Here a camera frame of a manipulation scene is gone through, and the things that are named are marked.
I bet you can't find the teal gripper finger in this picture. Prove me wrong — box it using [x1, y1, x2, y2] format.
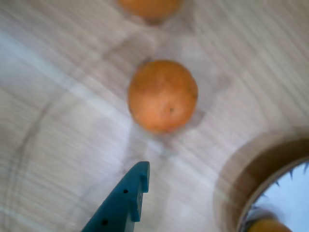
[81, 161, 151, 232]

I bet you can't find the orange fruit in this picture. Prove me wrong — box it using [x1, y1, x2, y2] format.
[246, 217, 294, 232]
[117, 0, 182, 20]
[127, 59, 199, 135]

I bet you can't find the white plate with blue strokes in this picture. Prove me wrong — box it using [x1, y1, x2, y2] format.
[238, 158, 309, 232]

